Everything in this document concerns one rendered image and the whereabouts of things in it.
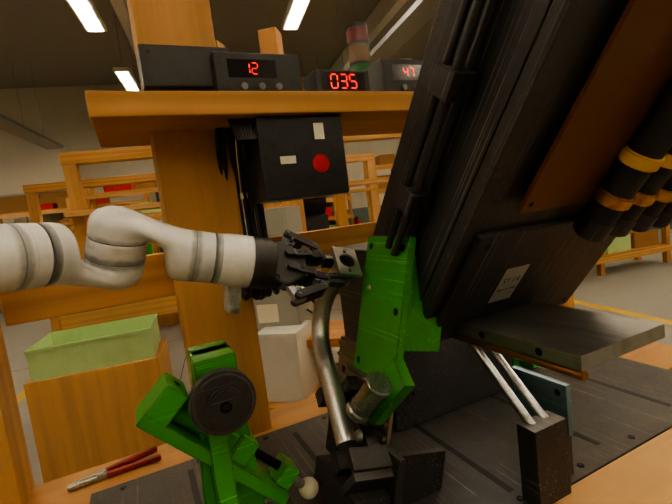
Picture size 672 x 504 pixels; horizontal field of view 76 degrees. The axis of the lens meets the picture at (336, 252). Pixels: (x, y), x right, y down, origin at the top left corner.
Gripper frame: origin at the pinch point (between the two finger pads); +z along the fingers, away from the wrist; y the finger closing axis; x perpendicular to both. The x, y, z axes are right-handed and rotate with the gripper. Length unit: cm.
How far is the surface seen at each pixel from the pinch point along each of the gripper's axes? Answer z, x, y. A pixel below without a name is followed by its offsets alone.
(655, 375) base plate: 70, 2, -18
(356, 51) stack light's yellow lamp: 12, -15, 54
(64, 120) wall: -188, 588, 869
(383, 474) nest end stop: 4.1, 8.1, -28.0
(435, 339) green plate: 11.3, -3.3, -14.0
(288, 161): -5.6, -2.8, 22.8
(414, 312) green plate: 7.1, -5.8, -11.3
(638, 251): 584, 164, 237
